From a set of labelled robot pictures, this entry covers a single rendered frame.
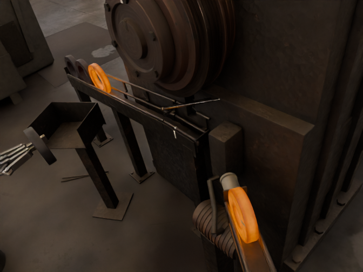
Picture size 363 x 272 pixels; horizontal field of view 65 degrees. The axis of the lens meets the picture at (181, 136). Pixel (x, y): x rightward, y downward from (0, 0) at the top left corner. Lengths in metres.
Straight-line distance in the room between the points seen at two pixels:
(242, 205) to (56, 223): 1.41
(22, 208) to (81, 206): 0.42
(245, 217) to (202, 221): 0.33
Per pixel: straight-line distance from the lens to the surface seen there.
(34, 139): 1.10
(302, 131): 0.87
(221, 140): 0.94
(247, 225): 0.80
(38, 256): 1.92
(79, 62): 1.84
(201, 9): 0.76
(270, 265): 0.81
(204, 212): 1.08
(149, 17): 0.79
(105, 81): 1.64
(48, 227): 2.00
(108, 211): 1.87
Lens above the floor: 1.43
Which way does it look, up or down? 41 degrees down
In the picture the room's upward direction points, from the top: 11 degrees counter-clockwise
